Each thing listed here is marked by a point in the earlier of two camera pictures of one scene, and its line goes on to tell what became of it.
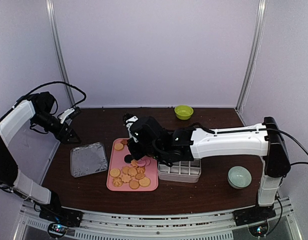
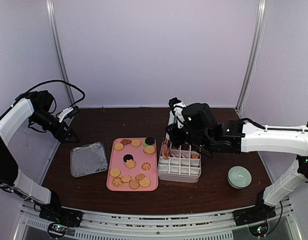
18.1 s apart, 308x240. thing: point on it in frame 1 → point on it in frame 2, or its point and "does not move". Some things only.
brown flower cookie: x=124 y=141 does not move
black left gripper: x=63 y=137 does not move
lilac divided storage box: x=187 y=171 does not move
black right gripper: x=135 y=154 → x=176 y=141
